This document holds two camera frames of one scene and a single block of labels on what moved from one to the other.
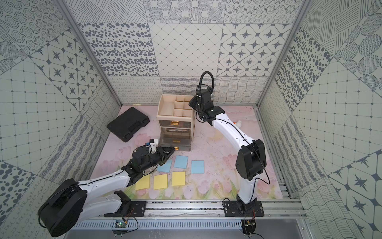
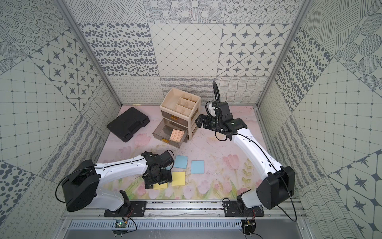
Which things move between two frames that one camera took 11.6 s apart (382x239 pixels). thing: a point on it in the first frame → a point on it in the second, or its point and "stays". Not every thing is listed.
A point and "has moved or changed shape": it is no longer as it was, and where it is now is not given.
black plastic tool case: x=128 y=123 stays
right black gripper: x=193 y=103 → x=201 y=118
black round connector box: x=248 y=226 stays
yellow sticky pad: x=178 y=178 stays
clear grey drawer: x=171 y=123 → x=181 y=121
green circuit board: x=120 y=223 stays
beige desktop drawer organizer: x=176 y=120 has moved or changed shape
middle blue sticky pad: x=181 y=161 stays
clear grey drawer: x=181 y=142 has moved or changed shape
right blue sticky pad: x=197 y=167 stays
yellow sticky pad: x=160 y=181 stays
